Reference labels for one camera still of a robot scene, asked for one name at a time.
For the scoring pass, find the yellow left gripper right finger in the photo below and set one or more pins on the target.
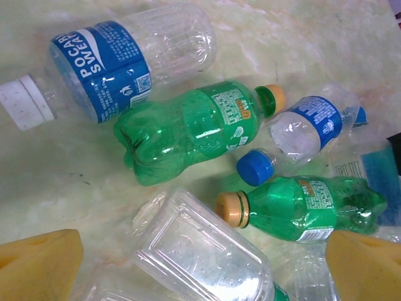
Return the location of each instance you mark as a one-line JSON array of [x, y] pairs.
[[366, 272]]

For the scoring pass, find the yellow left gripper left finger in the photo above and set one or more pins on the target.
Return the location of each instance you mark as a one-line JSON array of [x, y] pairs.
[[34, 269]]

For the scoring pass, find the clear bottle blue white label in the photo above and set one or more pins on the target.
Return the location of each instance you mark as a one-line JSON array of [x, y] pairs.
[[379, 169]]

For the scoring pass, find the green plastic bottle yellow cap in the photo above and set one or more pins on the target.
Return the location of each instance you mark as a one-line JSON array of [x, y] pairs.
[[175, 135], [282, 207], [279, 294]]

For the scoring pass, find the crushed clear bottle blue cap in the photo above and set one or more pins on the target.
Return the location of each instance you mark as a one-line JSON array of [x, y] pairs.
[[361, 115]]

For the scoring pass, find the wide clear plastic bottle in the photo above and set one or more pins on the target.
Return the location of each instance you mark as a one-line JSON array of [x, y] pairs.
[[194, 251]]

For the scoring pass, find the small bottle blue label blue cap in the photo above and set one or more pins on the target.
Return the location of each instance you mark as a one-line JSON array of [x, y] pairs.
[[313, 119]]

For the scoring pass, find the Pocari Sweat clear bottle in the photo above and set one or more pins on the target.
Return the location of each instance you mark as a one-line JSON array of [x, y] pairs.
[[103, 62]]

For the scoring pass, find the tall clear bottle white cap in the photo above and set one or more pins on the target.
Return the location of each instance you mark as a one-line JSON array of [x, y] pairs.
[[313, 276]]

